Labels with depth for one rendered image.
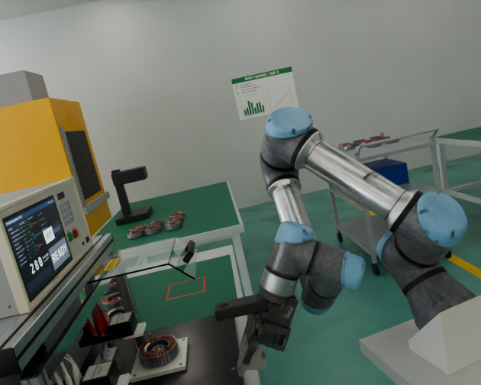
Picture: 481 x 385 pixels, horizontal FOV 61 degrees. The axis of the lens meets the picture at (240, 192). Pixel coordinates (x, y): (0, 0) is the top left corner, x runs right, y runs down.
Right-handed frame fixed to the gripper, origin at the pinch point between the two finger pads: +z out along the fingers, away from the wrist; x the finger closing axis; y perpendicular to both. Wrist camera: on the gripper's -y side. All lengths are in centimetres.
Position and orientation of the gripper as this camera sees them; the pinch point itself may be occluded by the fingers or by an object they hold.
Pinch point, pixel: (238, 370)
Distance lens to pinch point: 100.1
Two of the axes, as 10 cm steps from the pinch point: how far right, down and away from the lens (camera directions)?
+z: -3.0, 9.4, 1.4
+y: 9.5, 2.9, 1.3
